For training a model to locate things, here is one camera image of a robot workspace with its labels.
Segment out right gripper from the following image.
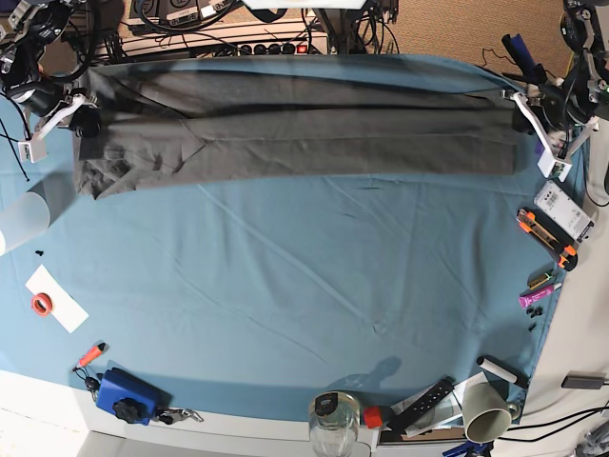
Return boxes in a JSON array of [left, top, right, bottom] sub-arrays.
[[4, 81, 102, 140]]

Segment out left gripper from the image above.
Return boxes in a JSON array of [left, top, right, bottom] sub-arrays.
[[501, 83, 600, 162]]

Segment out dark grey T-shirt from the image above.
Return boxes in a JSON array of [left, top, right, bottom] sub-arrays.
[[74, 69, 520, 199]]

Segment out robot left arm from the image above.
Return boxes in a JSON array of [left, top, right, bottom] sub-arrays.
[[501, 1, 608, 181]]

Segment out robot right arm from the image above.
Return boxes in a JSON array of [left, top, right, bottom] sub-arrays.
[[1, 1, 102, 141]]

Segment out purple tape roll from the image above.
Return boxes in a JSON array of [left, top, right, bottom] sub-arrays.
[[535, 139, 545, 158]]

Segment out blue black clamp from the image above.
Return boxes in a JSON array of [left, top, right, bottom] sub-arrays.
[[501, 34, 548, 86]]

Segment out black zip tie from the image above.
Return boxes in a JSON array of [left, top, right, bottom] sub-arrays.
[[0, 120, 30, 182]]

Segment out white barcode device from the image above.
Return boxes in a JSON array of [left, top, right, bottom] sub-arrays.
[[534, 180, 595, 243]]

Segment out frosted plastic cup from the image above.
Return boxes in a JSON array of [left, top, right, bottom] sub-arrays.
[[1, 191, 50, 255]]

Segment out orange black utility knife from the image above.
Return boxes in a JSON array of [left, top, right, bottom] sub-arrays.
[[516, 208, 579, 271]]

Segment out small gold battery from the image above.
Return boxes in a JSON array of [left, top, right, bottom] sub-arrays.
[[527, 269, 554, 290]]

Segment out purple glue tube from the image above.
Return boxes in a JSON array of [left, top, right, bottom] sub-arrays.
[[519, 283, 562, 308]]

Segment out orange tape roll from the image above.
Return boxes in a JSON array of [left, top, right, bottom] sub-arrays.
[[30, 292, 53, 317]]

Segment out white paper sheet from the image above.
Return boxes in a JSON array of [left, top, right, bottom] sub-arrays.
[[26, 266, 88, 333]]

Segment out black power strip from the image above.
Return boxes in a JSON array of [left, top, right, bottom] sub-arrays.
[[237, 42, 309, 56]]

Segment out orange marker pen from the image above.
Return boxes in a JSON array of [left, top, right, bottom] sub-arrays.
[[72, 342, 107, 372]]

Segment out blue table cloth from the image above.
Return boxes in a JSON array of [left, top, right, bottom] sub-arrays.
[[0, 52, 592, 427]]

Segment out white black marker roll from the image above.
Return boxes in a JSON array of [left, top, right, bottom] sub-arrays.
[[477, 356, 529, 389]]

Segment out grey adapter box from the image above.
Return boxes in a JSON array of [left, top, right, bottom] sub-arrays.
[[560, 372, 607, 390]]

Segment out blue clamp block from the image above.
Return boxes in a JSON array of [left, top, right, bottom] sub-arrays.
[[95, 368, 161, 426]]

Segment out grey-green mug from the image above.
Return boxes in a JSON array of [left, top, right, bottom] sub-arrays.
[[462, 382, 521, 444]]

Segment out metal carabiner keys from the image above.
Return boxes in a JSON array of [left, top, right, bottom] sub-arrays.
[[153, 408, 204, 426]]

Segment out black remote control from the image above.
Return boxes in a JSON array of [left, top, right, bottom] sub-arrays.
[[387, 379, 454, 432]]

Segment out orange cube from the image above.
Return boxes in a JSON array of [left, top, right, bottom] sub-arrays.
[[363, 406, 383, 428]]

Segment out glass jar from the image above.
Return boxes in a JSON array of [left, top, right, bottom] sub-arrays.
[[308, 391, 362, 457]]

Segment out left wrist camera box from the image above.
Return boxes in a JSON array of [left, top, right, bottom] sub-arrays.
[[538, 150, 573, 182]]

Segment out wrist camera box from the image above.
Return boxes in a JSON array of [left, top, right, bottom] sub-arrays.
[[538, 150, 573, 182], [18, 139, 48, 164]]

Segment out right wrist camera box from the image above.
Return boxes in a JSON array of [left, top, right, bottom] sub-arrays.
[[18, 139, 48, 164]]

